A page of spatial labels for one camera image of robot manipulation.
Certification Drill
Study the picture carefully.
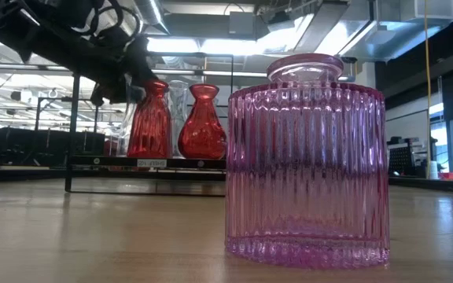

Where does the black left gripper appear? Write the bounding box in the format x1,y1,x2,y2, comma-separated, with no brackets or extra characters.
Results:
67,37,159,107

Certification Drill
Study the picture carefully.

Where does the red tapered ribbed vase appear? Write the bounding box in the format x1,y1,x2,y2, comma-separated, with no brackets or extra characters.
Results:
126,80,174,159

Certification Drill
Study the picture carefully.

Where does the tall clear glass vase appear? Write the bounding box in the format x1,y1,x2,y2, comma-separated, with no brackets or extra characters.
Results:
166,79,191,158

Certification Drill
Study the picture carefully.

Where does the red flared-rim bulb vase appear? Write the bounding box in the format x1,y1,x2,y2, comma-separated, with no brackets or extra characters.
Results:
177,83,228,160

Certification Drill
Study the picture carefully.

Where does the pink ribbed cylinder jar vase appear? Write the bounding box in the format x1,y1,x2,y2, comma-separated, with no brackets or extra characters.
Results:
224,53,392,270

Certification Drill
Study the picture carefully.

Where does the fluorescent ceiling light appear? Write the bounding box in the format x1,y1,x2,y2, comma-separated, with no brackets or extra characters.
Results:
146,37,269,57

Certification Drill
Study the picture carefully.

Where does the grey ceiling junction box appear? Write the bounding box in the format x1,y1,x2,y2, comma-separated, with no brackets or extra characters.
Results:
228,10,260,40

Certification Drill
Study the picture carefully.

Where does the black workbench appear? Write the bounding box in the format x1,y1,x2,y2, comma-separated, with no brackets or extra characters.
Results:
0,126,108,167

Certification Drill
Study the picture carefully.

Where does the black pegboard rack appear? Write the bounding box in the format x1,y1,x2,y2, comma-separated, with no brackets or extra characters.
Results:
386,136,419,177

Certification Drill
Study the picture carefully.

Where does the silver round ceiling duct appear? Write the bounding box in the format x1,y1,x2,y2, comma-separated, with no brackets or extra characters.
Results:
131,0,171,35

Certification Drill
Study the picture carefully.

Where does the black frame wooden shelf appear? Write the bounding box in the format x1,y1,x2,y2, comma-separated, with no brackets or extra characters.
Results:
64,52,235,197

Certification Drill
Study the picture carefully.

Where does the silver ceiling air duct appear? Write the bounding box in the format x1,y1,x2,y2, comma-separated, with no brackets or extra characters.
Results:
293,0,453,63

